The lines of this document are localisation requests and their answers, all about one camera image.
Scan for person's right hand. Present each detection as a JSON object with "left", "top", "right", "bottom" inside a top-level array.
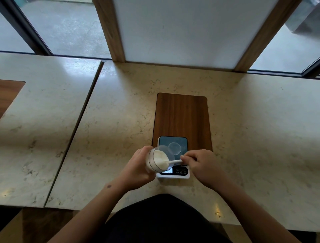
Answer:
[{"left": 180, "top": 149, "right": 227, "bottom": 191}]

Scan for person's left hand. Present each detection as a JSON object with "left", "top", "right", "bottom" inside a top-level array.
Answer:
[{"left": 119, "top": 146, "right": 157, "bottom": 192}]

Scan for clear jar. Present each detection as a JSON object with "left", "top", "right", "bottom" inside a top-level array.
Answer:
[{"left": 146, "top": 145, "right": 176, "bottom": 174}]

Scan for person's right forearm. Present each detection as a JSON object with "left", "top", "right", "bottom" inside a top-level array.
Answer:
[{"left": 212, "top": 178, "right": 302, "bottom": 243}]

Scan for person's left forearm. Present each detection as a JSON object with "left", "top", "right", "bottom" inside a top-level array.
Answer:
[{"left": 47, "top": 177, "right": 131, "bottom": 243}]

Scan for white digital kitchen scale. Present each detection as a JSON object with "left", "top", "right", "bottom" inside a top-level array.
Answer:
[{"left": 156, "top": 136, "right": 190, "bottom": 179}]

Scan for small clear round dish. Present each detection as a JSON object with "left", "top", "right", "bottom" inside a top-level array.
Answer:
[{"left": 168, "top": 142, "right": 182, "bottom": 156}]

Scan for white powder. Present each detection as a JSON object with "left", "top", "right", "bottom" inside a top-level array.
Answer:
[{"left": 149, "top": 150, "right": 170, "bottom": 172}]

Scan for dark wooden board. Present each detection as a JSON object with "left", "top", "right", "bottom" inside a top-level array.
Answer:
[
  {"left": 0, "top": 79, "right": 26, "bottom": 119},
  {"left": 152, "top": 92, "right": 213, "bottom": 152}
]

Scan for person's black clothing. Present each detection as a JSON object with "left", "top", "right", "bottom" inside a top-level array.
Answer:
[{"left": 94, "top": 193, "right": 232, "bottom": 243}]

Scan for white panel with wooden frame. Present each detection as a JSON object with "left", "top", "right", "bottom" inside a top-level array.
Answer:
[{"left": 92, "top": 0, "right": 303, "bottom": 73}]

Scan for black window frame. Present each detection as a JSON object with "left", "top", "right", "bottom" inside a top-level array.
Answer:
[
  {"left": 0, "top": 0, "right": 112, "bottom": 60},
  {"left": 247, "top": 56, "right": 320, "bottom": 80}
]

